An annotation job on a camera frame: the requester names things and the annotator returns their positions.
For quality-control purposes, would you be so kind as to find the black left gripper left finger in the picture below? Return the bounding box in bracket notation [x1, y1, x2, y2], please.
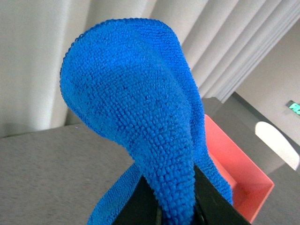
[113, 176, 162, 225]

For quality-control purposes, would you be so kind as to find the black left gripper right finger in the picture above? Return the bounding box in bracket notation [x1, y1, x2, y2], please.
[193, 165, 250, 225]

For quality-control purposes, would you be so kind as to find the blue microfiber cloth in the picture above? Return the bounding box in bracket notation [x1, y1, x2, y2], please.
[60, 18, 233, 225]

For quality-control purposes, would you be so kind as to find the pink plastic box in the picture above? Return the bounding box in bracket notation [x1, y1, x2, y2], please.
[205, 115, 274, 223]

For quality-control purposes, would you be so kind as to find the white chair back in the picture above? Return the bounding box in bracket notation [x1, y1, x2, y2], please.
[255, 121, 300, 171]

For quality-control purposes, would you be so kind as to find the green exit sign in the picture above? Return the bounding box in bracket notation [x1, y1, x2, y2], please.
[285, 100, 300, 115]

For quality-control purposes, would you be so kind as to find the white curtain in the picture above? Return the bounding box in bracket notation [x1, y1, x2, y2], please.
[0, 0, 300, 137]

